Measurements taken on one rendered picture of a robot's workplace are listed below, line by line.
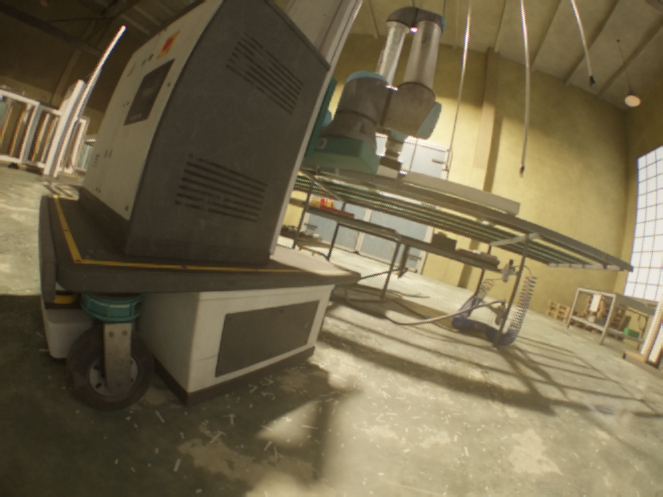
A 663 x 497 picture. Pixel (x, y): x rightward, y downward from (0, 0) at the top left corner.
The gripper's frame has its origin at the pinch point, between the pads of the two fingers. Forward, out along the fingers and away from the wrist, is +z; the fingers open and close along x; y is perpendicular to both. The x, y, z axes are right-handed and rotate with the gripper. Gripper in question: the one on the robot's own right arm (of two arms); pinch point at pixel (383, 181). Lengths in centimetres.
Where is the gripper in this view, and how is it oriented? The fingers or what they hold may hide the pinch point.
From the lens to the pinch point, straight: 145.0
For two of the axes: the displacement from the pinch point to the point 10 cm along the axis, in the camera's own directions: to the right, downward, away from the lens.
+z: -2.3, 8.5, 4.7
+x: 8.7, 4.0, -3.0
